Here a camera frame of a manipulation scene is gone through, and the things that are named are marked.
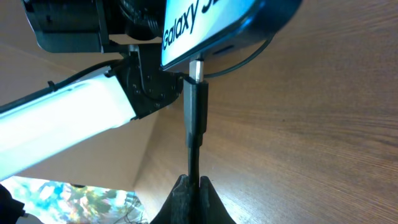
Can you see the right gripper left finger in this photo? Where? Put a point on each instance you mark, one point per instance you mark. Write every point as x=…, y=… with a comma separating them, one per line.
x=176, y=208

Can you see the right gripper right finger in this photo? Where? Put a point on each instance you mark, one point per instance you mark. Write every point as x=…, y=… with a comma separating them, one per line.
x=212, y=210

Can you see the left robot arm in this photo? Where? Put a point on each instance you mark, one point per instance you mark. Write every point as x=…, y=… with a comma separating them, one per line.
x=101, y=97

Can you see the colourful floor mat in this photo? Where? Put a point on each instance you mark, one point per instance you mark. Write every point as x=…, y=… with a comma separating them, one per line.
x=49, y=201

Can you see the blue Galaxy smartphone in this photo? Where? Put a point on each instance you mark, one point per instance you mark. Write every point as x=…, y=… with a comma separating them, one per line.
x=211, y=28

